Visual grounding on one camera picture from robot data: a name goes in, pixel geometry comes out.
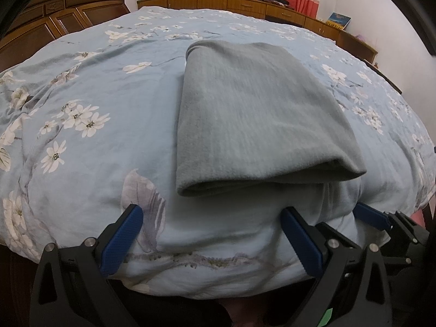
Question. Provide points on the blue floral bed blanket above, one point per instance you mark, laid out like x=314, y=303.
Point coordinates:
x=112, y=136

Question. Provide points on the wooden headboard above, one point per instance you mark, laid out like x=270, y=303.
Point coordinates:
x=51, y=20

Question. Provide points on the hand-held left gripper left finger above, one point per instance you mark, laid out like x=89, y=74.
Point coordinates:
x=119, y=242

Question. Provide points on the blue picture book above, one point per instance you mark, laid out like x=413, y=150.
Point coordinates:
x=338, y=20

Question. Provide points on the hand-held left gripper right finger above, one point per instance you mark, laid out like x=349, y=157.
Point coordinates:
x=303, y=242

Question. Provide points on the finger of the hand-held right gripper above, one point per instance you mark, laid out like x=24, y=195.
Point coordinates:
x=371, y=215

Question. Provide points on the grey pants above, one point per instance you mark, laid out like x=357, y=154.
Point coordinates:
x=252, y=115

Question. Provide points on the low wooden cabinet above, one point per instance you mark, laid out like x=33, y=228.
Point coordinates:
x=245, y=5

